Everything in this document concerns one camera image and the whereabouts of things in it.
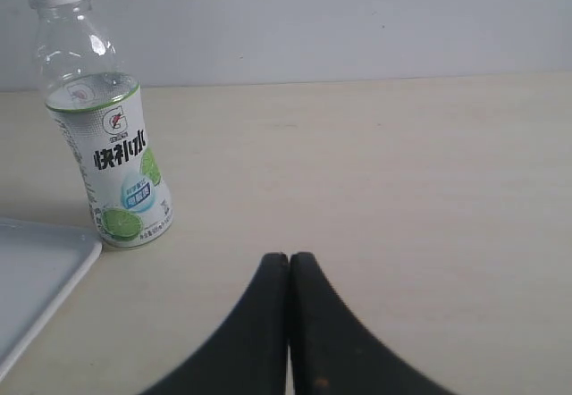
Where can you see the white plastic tray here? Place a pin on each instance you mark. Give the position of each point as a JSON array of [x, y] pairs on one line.
[[41, 264]]

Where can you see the clear plastic drink bottle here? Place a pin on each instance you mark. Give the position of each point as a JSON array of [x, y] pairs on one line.
[[97, 106]]

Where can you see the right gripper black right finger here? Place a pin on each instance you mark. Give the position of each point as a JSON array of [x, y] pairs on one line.
[[332, 352]]

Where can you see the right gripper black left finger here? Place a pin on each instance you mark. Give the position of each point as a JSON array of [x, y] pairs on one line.
[[247, 354]]

